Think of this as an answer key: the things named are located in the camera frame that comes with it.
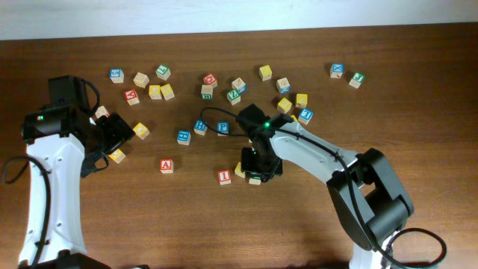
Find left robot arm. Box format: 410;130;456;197
19;75;134;268

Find yellow block pair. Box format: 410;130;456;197
149;84;162;100
160;84;175;100

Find blue block lower centre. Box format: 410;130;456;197
176;130;191;146

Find green letter L block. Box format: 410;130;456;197
155;64;171;81

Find wooden block blue side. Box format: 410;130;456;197
232;78;246;94

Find yellow block upper right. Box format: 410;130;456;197
296;93;308;108

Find yellow block mid left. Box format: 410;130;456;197
133;123;150;140

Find red letter G block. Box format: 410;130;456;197
203;73;217;88

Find wooden block blue base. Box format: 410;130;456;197
276;78;291;94

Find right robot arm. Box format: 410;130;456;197
236;105;415;268

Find red letter A block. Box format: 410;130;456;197
160;158;174;173

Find red letter Y block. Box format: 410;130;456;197
124;89;140;105

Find yellow block centre right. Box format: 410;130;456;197
277;98;292;114

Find green letter Z block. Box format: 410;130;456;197
227;90;241;105

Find blue letter X block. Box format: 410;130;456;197
330;63;344;78

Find yellow letter C block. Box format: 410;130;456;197
235;162;246;178

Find wooden block green side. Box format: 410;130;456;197
201;84;214;100

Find blue letter H block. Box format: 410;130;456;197
193;120;208;135

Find green letter J block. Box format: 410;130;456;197
349;72;365;89

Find wooden block red side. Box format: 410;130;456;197
95;105;110;119

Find yellow block top centre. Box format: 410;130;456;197
259;65;273;81

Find red letter I block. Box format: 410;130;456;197
218;170;232;185

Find white wooden block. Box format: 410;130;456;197
249;177;261;185

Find blue letter block right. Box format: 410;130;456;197
298;108;314;125

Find yellow block lower left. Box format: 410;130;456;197
109;149;126;164

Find blue letter P block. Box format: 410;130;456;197
217;121;229;136

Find blue block far left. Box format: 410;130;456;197
109;68;125;84

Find yellow block right pair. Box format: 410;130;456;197
160;84;175;100

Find yellow block left pair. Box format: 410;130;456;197
149;84;162;100

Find plain wooden block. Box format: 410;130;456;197
134;72;149;88

